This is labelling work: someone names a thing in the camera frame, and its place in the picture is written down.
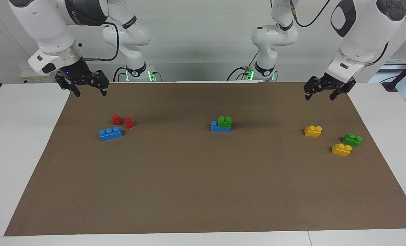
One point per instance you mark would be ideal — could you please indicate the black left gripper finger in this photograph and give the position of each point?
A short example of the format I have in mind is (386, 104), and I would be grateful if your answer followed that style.
(336, 93)
(312, 87)

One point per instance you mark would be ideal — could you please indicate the blue three-stud toy block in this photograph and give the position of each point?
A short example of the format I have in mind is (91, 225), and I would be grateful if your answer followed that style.
(218, 128)
(110, 134)

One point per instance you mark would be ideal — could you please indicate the white wall socket box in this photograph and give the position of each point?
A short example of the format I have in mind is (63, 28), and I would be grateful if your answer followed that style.
(32, 76)

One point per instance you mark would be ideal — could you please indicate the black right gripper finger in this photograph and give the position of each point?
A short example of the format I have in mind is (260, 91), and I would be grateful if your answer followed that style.
(66, 85)
(102, 80)

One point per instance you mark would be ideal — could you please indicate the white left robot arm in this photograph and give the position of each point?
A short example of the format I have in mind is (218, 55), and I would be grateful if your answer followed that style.
(356, 37)

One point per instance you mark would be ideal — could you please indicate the brown table mat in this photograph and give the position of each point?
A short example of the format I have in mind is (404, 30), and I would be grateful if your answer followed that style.
(202, 184)

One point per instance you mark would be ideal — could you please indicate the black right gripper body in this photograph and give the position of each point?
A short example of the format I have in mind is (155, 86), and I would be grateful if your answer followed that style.
(78, 73)

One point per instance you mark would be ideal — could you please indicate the red toy block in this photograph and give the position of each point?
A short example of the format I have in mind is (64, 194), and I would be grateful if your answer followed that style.
(116, 120)
(129, 123)

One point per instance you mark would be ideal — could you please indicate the green two-stud toy block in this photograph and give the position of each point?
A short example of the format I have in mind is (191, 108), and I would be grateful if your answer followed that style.
(352, 140)
(225, 122)

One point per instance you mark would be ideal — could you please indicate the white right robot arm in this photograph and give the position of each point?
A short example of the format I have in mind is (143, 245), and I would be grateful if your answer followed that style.
(49, 30)

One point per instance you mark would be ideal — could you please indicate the yellow two-stud toy block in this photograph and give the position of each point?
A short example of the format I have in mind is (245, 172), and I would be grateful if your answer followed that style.
(341, 150)
(312, 131)

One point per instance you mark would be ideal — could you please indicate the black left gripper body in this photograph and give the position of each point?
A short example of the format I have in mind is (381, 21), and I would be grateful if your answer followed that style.
(336, 83)

